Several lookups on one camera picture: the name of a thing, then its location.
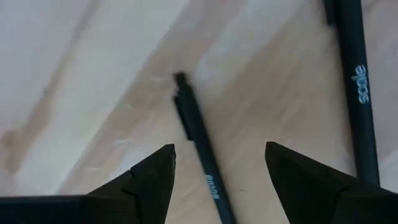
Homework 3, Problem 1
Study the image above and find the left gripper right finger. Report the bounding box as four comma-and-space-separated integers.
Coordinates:
264, 141, 398, 224

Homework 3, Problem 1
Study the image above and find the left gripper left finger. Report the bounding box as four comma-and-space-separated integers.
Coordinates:
0, 143, 177, 224

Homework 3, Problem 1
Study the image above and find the black ballpoint pen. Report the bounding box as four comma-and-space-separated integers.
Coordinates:
323, 0, 382, 187
172, 71, 238, 224

